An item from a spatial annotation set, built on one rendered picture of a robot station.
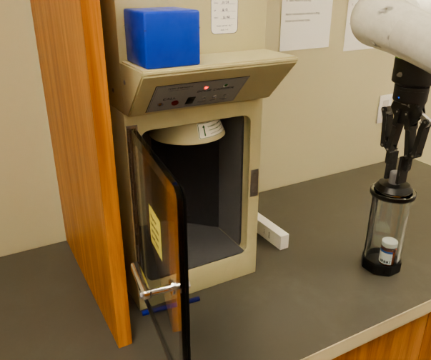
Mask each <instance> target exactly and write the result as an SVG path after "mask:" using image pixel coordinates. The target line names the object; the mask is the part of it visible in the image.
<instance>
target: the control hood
mask: <svg viewBox="0 0 431 360"><path fill-rule="evenodd" d="M297 61H298V58H297V56H294V55H290V54H285V53H281V52H278V51H272V50H269V49H255V50H246V51H230V52H222V53H213V54H200V64H198V65H191V66H178V67H169V68H162V69H145V68H143V67H141V66H138V65H136V64H134V63H132V62H130V61H122V62H121V63H120V70H121V79H122V96H123V105H124V113H125V114H126V115H127V116H128V117H130V116H141V115H146V114H155V113H161V112H166V111H176V110H181V109H190V108H196V107H201V106H211V105H216V104H225V103H231V102H236V101H246V100H252V99H261V98H267V97H269V96H270V95H271V94H272V92H273V91H274V90H275V89H276V88H277V87H278V85H279V84H280V83H281V81H282V80H283V79H284V77H285V76H286V75H287V74H288V73H289V72H290V70H291V69H292V68H293V66H294V65H295V64H296V63H297ZM243 76H250V77H249V78H248V80H247V81H246V83H245V84H244V86H243V87H242V89H241V90H240V91H239V93H238V95H237V96H236V97H235V99H234V100H233V101H226V102H219V103H214V104H205V105H199V106H190V107H184V108H178V109H169V110H163V111H154V112H148V113H146V110H147V107H148V105H149V102H150V101H151V98H152V95H153V93H154V90H155V89H156V86H168V85H174V84H186V83H192V82H199V81H211V80H217V79H230V78H236V77H243Z"/></svg>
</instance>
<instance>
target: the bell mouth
mask: <svg viewBox="0 0 431 360"><path fill-rule="evenodd" d="M149 135H150V137H152V138H153V139H154V140H156V141H158V142H162V143H164V144H172V145H185V146H186V145H198V144H207V143H210V142H213V141H216V140H218V139H220V138H222V137H223V136H224V135H225V130H224V127H223V126H222V123H221V121H220V119H217V120H212V121H203V122H199V123H194V124H185V125H181V126H172V127H167V128H162V129H154V130H150V132H149Z"/></svg>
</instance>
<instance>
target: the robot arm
mask: <svg viewBox="0 0 431 360"><path fill-rule="evenodd" d="M350 27H351V30H352V33H353V34H354V36H355V38H356V39H357V40H358V41H359V42H361V43H362V44H364V45H366V46H370V47H373V48H376V49H379V50H381V51H384V52H387V53H388V54H391V55H394V56H395V62H394V66H393V71H392V79H391V80H392V81H393V82H394V83H395V85H394V90H393V95H392V99H393V100H394V101H393V102H392V104H391V106H383V107H382V108H381V110H382V131H381V140H380V146H381V147H384V148H385V149H386V151H387V152H386V157H385V163H386V167H385V175H384V179H388V178H389V177H390V171H391V170H396V166H397V159H398V154H399V151H398V148H397V144H398V141H399V139H400V135H401V133H402V128H403V127H404V130H405V147H404V156H401V157H400V161H399V165H398V170H397V176H396V181H395V183H396V184H402V183H405V182H406V180H407V173H408V171H409V170H410V169H411V166H412V160H413V159H416V158H419V157H421V156H422V153H423V149H424V147H425V142H426V140H427V136H428V133H429V130H430V127H431V119H430V118H429V117H428V116H427V115H426V114H425V104H426V103H427V100H428V96H429V92H430V86H431V0H359V1H358V2H357V3H356V4H355V6H354V8H353V10H352V13H351V17H350ZM393 114H394V118H393ZM420 119H421V121H420V126H419V128H418V121H419V120H420ZM417 128H418V130H417ZM416 131H417V135H416Z"/></svg>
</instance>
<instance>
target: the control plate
mask: <svg viewBox="0 0 431 360"><path fill-rule="evenodd" d="M249 77H250V76H243V77H236V78H230V79H217V80H211V81H199V82H192V83H186V84H174V85H168V86H156V89H155V90H154V93H153V95H152V98H151V101H150V102H149V105H148V107H147V110H146V113H148V112H154V111H163V110H169V109H178V108H184V107H190V106H199V105H205V104H214V103H219V102H226V101H233V100H234V99H235V97H236V96H237V95H238V93H239V91H240V90H241V89H242V87H243V86H244V84H245V83H246V81H247V80H248V78H249ZM225 84H229V85H228V86H226V87H223V86H224V85H225ZM205 86H209V88H208V89H204V87H205ZM224 94H227V97H226V98H225V97H223V95H224ZM215 95H216V96H217V97H216V99H214V98H212V97H213V96H215ZM193 96H195V97H196V98H195V99H194V101H193V103H192V104H185V103H186V101H187V99H188V97H193ZM202 97H206V99H205V101H203V100H202ZM173 101H178V102H179V103H178V104H177V105H175V106H173V105H172V102H173ZM159 103H163V104H162V105H161V106H157V104H159Z"/></svg>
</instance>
